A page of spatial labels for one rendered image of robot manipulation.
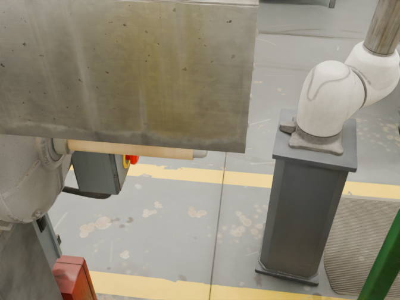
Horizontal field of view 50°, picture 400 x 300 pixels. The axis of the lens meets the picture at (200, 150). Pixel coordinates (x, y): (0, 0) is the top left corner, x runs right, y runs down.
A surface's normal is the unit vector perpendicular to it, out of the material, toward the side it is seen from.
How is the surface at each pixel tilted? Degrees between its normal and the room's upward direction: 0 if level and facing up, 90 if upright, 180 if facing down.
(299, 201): 90
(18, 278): 90
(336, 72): 6
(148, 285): 0
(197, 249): 0
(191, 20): 90
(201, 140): 90
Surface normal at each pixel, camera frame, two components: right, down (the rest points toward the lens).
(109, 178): -0.12, 0.65
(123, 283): 0.00, -0.76
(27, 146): 0.97, 0.11
